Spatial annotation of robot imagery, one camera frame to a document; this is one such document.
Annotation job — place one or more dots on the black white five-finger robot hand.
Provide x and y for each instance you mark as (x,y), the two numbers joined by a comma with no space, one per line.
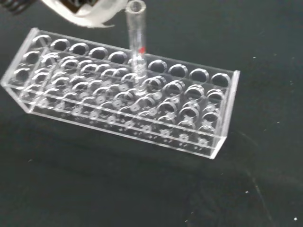
(94,14)

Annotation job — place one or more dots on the clear acrylic test tube rack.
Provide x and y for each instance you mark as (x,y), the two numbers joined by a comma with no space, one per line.
(189,113)

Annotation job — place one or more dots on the black bench cloth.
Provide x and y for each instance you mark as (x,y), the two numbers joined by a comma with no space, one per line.
(118,184)

